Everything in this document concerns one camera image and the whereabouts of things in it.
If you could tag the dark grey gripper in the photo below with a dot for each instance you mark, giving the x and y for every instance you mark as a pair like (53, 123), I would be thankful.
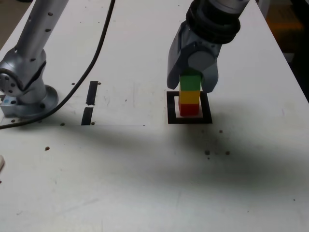
(195, 41)

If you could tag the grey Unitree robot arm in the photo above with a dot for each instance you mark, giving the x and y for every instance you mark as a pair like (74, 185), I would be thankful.
(29, 60)

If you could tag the black tape strip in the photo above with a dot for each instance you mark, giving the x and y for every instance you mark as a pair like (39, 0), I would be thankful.
(92, 91)

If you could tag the black tape square outline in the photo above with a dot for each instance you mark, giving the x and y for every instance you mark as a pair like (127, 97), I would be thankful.
(207, 108)

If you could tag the green cube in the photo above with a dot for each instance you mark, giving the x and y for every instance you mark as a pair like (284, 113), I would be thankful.
(190, 82)

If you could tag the red cube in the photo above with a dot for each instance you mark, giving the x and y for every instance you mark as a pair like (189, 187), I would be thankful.
(188, 110)

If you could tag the yellow brown background box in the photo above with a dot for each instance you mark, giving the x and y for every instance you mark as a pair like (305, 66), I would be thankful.
(287, 18)

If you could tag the yellow cube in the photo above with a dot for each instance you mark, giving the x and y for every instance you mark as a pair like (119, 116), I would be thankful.
(189, 96)

